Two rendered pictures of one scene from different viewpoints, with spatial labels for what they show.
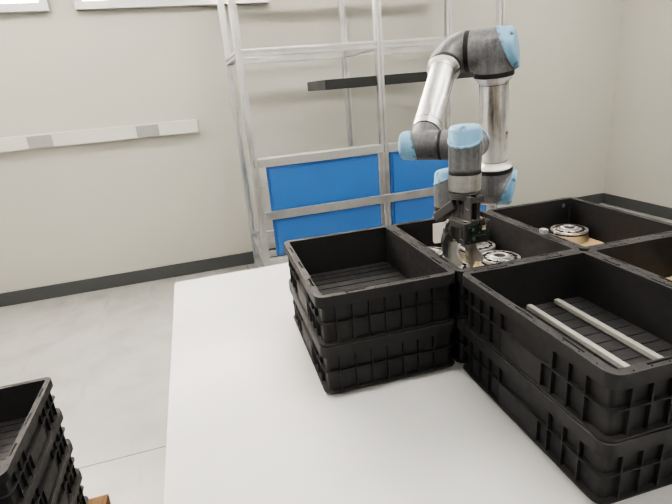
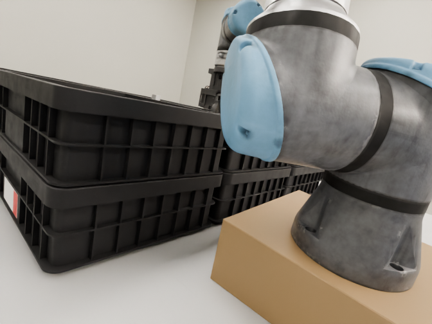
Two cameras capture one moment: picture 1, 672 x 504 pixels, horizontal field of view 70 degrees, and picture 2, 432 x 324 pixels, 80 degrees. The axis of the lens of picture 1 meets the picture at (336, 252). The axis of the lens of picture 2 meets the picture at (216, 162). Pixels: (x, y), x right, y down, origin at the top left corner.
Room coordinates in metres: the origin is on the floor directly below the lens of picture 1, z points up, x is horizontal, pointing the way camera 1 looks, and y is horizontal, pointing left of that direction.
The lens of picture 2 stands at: (1.74, -0.76, 0.94)
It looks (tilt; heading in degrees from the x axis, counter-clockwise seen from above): 11 degrees down; 143
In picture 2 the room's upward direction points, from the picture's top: 11 degrees clockwise
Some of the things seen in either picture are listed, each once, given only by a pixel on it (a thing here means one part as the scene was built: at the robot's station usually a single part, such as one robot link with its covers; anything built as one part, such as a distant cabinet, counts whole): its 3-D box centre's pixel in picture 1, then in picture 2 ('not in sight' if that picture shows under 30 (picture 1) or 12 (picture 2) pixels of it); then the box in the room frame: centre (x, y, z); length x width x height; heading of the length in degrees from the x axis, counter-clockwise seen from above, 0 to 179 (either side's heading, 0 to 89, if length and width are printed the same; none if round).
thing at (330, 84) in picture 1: (402, 78); not in sight; (3.39, -0.54, 1.32); 1.20 x 0.45 x 0.06; 105
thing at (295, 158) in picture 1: (381, 147); not in sight; (3.14, -0.35, 0.91); 1.70 x 0.10 x 0.05; 105
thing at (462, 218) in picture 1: (466, 217); (220, 91); (1.10, -0.32, 0.99); 0.09 x 0.08 x 0.12; 18
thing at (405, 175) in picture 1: (440, 187); not in sight; (3.21, -0.74, 0.60); 0.72 x 0.03 x 0.56; 105
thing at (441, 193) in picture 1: (453, 185); (389, 127); (1.60, -0.42, 0.96); 0.13 x 0.12 x 0.14; 64
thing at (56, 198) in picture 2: not in sight; (100, 176); (1.21, -0.64, 0.76); 0.40 x 0.30 x 0.12; 14
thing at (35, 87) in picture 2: (576, 222); (109, 98); (1.21, -0.64, 0.92); 0.40 x 0.30 x 0.02; 14
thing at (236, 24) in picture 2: (465, 144); (249, 24); (1.21, -0.34, 1.15); 0.11 x 0.11 x 0.08; 64
